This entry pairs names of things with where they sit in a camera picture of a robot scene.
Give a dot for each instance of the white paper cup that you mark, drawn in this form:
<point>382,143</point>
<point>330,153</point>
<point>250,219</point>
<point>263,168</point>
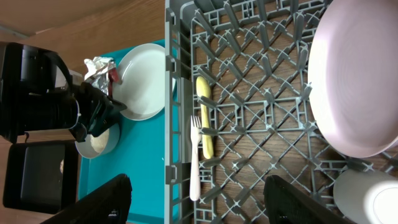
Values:
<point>366,197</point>

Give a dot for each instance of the yellow plastic spoon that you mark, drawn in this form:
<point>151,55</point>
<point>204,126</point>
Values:
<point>203,89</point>

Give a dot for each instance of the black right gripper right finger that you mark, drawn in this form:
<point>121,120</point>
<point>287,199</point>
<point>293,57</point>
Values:
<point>286,204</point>

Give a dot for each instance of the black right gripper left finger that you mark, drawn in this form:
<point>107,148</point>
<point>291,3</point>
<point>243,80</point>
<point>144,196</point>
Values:
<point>109,203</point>

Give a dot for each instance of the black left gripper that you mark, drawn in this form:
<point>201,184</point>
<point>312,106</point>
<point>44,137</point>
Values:
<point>37,93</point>

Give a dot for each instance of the teal serving tray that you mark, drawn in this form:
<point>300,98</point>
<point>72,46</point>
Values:
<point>140,154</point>

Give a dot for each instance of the grey plastic dishwasher rack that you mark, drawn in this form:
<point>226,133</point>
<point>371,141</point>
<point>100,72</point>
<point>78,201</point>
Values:
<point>254,55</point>

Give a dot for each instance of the grey bowl of rice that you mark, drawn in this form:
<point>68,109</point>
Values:
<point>93,147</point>

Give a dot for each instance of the small grey plate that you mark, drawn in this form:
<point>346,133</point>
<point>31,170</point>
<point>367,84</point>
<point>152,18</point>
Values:
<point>142,87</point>

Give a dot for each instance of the crumpled foil wrapper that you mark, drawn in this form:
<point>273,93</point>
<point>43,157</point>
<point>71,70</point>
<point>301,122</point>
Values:
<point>102,73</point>

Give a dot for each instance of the black plastic tray bin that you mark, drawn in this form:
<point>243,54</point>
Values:
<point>41,176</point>

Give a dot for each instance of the large pinkish white plate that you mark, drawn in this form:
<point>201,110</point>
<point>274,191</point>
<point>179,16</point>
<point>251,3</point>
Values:
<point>352,70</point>

